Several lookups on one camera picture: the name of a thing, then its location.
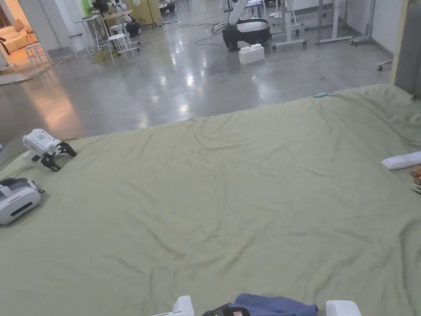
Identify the small light blue item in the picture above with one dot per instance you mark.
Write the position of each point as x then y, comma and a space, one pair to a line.
321, 95

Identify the white foam block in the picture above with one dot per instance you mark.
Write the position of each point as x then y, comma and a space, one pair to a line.
251, 54

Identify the grey padded headboard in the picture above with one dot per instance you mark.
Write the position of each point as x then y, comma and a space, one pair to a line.
409, 46

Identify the beige sofa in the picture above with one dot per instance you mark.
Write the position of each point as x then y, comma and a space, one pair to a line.
14, 38

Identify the bed with pale green sheet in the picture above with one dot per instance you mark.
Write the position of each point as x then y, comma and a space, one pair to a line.
210, 197

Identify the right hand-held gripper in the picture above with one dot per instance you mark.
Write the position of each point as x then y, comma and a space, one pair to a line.
342, 308

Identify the white remote control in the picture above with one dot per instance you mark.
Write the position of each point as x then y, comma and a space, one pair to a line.
403, 161

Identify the white height-adjustable desk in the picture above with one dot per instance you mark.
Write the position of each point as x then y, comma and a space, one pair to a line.
334, 26
289, 29

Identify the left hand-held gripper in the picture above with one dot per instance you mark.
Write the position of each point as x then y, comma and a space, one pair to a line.
183, 306

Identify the spare white hand-held gripper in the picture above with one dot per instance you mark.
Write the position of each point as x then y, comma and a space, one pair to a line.
38, 140

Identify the robot with black wheeled base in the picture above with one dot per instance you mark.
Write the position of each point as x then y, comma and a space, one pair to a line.
246, 31

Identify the white robot arm on cart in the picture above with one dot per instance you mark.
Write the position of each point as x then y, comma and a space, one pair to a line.
126, 19

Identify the white headset with black visor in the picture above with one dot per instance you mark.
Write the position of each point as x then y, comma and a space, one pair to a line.
19, 204

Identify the dark blue garment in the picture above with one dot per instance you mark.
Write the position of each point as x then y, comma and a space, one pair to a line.
279, 304

